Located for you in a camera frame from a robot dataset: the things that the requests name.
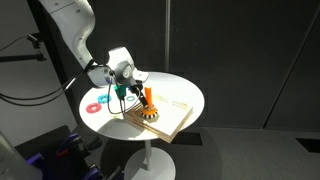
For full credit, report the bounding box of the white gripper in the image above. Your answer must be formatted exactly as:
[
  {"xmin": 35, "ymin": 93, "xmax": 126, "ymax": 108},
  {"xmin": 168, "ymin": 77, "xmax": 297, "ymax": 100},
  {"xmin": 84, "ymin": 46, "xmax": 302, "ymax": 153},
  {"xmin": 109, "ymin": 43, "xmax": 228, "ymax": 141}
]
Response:
[{"xmin": 131, "ymin": 68, "xmax": 150, "ymax": 108}]

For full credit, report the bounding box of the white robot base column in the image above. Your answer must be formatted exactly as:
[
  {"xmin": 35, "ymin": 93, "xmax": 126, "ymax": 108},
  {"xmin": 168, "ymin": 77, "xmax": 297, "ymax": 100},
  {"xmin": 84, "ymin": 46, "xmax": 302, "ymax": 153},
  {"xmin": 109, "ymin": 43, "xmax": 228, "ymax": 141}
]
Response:
[{"xmin": 0, "ymin": 130, "xmax": 43, "ymax": 180}]

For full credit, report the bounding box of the wooden tray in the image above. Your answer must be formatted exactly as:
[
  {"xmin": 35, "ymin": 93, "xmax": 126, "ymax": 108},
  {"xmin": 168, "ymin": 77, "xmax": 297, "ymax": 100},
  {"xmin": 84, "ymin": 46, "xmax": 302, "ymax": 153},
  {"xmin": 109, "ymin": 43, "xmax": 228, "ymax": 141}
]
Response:
[{"xmin": 123, "ymin": 94, "xmax": 195, "ymax": 144}]

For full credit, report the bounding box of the grey vertical pole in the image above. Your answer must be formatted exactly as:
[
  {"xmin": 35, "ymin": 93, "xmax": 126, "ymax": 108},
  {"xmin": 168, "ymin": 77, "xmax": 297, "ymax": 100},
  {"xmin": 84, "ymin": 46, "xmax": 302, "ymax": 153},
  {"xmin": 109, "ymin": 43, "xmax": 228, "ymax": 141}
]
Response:
[{"xmin": 164, "ymin": 0, "xmax": 172, "ymax": 73}]

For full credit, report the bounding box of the blue clamp with red part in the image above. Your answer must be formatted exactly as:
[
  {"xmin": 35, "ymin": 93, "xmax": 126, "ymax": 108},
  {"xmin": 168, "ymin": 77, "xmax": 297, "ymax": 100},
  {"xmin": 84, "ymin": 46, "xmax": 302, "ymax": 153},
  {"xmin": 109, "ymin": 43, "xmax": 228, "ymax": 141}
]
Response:
[{"xmin": 55, "ymin": 132, "xmax": 86, "ymax": 158}]

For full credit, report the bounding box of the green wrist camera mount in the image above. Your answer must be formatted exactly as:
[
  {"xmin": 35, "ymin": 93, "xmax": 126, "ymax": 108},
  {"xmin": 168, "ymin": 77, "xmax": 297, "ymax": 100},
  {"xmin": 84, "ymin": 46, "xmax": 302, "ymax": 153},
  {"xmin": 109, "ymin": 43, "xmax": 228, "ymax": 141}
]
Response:
[{"xmin": 113, "ymin": 84, "xmax": 129, "ymax": 101}]

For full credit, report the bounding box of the blue gear ring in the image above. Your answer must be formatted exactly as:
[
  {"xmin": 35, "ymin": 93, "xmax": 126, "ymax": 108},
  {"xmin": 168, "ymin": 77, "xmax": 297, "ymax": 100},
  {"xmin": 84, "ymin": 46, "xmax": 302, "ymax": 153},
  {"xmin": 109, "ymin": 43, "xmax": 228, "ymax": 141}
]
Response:
[{"xmin": 97, "ymin": 94, "xmax": 113, "ymax": 104}]

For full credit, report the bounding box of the red gear ring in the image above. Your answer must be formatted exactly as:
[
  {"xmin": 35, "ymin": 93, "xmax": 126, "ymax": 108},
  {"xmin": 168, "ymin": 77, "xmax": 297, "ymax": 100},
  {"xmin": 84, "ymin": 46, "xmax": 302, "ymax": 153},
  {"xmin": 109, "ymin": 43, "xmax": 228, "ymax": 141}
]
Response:
[{"xmin": 85, "ymin": 102, "xmax": 103, "ymax": 114}]

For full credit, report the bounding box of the white table pedestal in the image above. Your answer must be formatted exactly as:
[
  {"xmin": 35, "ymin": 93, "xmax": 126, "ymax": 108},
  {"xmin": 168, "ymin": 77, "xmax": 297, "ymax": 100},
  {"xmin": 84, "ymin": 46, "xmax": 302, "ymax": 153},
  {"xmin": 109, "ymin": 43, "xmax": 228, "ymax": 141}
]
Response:
[{"xmin": 123, "ymin": 139, "xmax": 177, "ymax": 180}]

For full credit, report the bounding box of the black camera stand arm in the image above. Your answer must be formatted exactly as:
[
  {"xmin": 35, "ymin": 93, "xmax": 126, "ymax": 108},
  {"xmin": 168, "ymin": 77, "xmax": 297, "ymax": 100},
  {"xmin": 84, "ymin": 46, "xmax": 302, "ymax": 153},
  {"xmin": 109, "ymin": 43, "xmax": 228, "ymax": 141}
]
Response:
[{"xmin": 0, "ymin": 33, "xmax": 48, "ymax": 64}]

